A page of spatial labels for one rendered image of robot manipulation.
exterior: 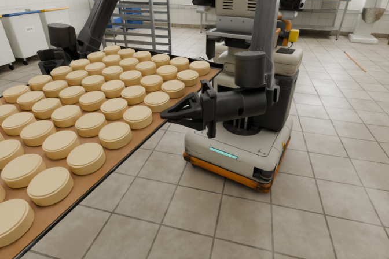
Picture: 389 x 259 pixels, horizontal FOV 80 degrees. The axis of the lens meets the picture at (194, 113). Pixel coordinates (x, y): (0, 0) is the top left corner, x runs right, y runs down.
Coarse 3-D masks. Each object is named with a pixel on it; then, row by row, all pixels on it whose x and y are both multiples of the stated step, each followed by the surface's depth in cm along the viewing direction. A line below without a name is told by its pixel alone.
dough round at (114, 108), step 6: (108, 102) 45; (114, 102) 45; (120, 102) 45; (126, 102) 45; (102, 108) 44; (108, 108) 43; (114, 108) 43; (120, 108) 43; (126, 108) 44; (108, 114) 43; (114, 114) 43; (120, 114) 44
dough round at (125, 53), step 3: (129, 48) 70; (120, 51) 68; (123, 51) 68; (126, 51) 68; (129, 51) 68; (132, 51) 68; (120, 54) 67; (123, 54) 67; (126, 54) 66; (129, 54) 67; (132, 54) 67; (123, 57) 67; (126, 57) 67; (129, 57) 67; (132, 57) 68
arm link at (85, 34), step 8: (96, 0) 77; (104, 0) 76; (112, 0) 78; (96, 8) 76; (104, 8) 77; (112, 8) 79; (96, 16) 76; (104, 16) 78; (88, 24) 77; (96, 24) 77; (104, 24) 79; (80, 32) 78; (88, 32) 76; (96, 32) 78; (104, 32) 81; (80, 40) 77; (88, 40) 76; (96, 40) 78; (80, 48) 77; (88, 48) 77; (96, 48) 79
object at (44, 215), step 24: (216, 72) 58; (120, 96) 51; (48, 120) 45; (120, 120) 44; (24, 144) 39; (48, 168) 35; (24, 192) 31; (72, 192) 31; (48, 216) 28; (24, 240) 26
